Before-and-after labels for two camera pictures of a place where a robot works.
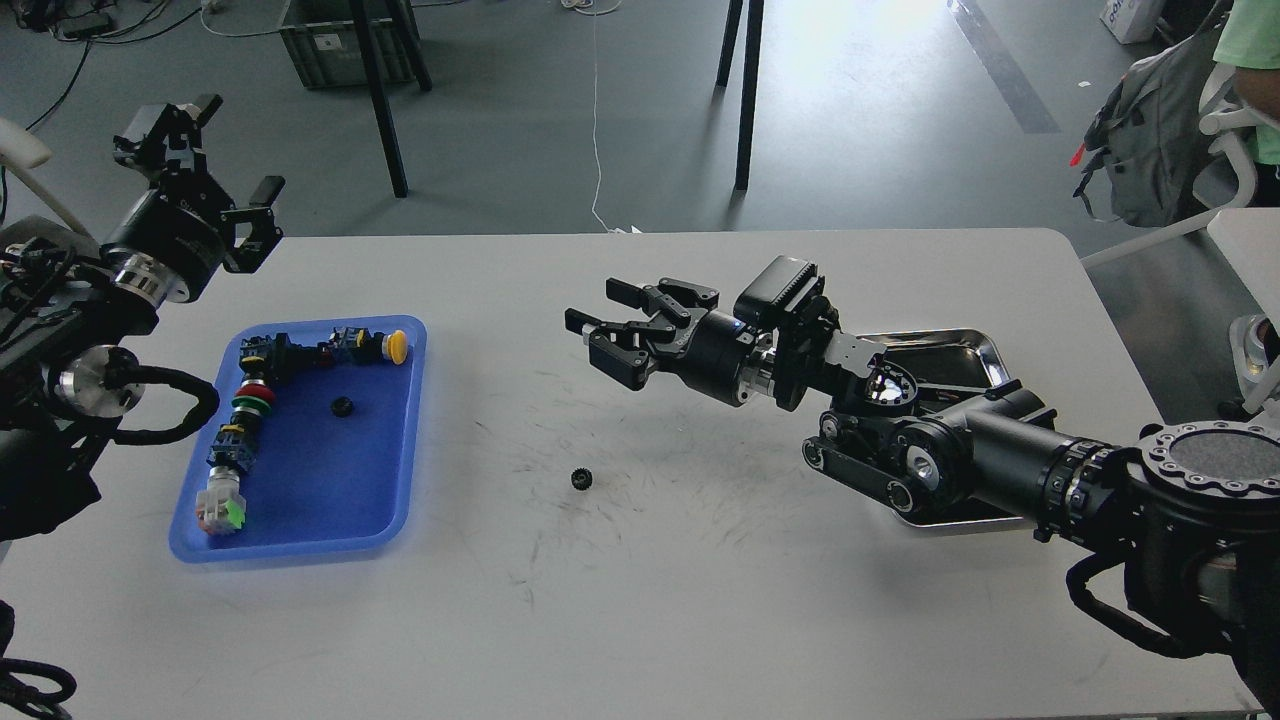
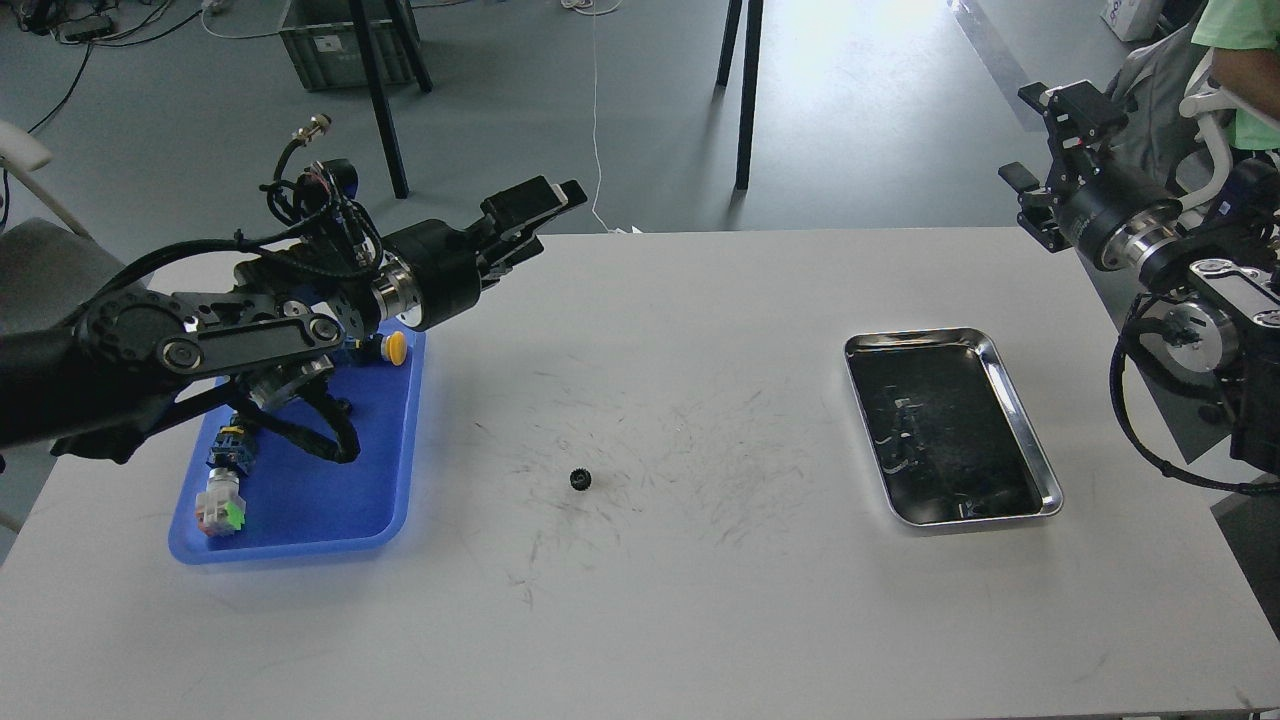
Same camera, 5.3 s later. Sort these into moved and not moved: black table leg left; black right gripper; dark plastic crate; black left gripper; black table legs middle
Moved: black right gripper; black left gripper
Not moved: black table leg left; dark plastic crate; black table legs middle
